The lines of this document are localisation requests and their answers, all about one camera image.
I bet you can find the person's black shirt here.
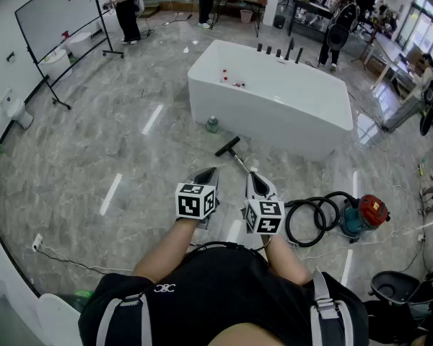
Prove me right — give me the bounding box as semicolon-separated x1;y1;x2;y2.
77;245;369;346

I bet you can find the light wooden table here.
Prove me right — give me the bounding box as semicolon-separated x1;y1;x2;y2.
360;30;419;90

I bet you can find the black workbench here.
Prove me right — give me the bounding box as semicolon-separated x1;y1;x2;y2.
287;0;335;37

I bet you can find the black vacuum hose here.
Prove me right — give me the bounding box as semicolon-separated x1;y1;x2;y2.
284;190;362;249

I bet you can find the white round bin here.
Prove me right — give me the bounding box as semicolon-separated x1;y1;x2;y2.
39;48;74;83
65;31;94;59

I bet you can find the teal and red vacuum cleaner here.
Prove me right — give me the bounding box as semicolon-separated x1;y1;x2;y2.
338;193;391;244

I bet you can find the green crumpled bag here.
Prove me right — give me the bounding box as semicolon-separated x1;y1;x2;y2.
71;288;95;301

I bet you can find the white bathtub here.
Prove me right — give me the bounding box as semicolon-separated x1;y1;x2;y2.
187;39;354;163

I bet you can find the whiteboard on black stand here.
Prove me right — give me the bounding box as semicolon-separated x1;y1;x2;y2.
14;0;126;111

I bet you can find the black floor cable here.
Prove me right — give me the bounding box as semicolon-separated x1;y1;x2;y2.
35;246;133;272

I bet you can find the person's left forearm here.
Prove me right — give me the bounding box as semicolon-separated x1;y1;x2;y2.
132;218;200;285

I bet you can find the white toilet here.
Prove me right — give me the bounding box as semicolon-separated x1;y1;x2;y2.
0;86;35;130

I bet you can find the white rounded seat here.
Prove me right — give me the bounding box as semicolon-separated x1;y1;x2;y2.
35;293;83;346

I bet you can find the grey backpack strap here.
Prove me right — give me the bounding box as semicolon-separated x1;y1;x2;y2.
309;270;355;346
95;292;153;346

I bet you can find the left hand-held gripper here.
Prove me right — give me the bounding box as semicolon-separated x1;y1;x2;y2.
175;167;221;230

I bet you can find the white floor cable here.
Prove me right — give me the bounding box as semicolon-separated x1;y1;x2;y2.
298;218;433;263

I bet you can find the black faucet spout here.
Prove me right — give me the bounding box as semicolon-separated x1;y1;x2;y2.
284;37;297;62

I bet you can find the black open case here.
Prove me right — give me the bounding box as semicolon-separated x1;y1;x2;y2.
368;270;433;319

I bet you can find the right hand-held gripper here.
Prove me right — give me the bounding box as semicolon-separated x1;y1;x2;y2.
240;172;286;236

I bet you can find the person's right forearm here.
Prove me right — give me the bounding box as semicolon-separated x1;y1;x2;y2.
262;233;314;287

